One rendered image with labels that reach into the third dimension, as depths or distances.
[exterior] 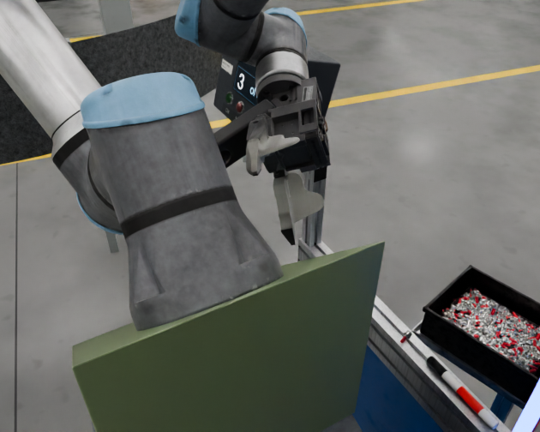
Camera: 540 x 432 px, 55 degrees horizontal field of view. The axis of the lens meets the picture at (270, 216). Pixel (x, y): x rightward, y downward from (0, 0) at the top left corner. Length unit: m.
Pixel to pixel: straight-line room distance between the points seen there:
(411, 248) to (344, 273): 2.03
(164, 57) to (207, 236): 1.85
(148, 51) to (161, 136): 1.75
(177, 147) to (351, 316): 0.23
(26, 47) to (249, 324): 0.40
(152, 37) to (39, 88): 1.59
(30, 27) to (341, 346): 0.49
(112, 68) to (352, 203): 1.34
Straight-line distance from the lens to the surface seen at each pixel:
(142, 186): 0.47
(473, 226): 2.72
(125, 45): 2.16
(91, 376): 0.42
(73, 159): 0.63
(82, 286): 2.37
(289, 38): 0.77
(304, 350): 0.52
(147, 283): 0.48
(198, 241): 0.46
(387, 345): 0.98
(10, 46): 0.67
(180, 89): 0.51
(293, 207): 0.68
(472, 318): 1.05
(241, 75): 1.08
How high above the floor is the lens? 1.59
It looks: 38 degrees down
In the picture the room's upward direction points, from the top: straight up
